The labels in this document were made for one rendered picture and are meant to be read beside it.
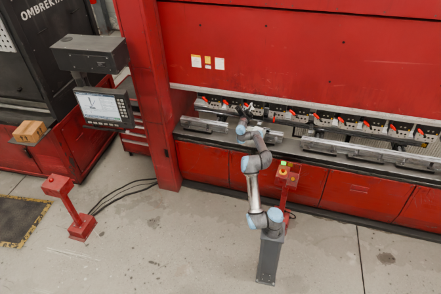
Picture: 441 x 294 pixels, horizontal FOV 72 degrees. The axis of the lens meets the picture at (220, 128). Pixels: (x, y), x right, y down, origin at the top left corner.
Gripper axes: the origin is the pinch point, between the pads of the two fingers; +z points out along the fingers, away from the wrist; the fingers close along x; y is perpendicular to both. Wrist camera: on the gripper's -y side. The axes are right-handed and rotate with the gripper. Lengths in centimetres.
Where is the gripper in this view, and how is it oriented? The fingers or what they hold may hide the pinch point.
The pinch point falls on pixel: (247, 105)
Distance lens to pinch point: 275.2
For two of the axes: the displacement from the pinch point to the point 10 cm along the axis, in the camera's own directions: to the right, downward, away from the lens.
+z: 2.8, -6.3, 7.2
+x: 6.5, -4.3, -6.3
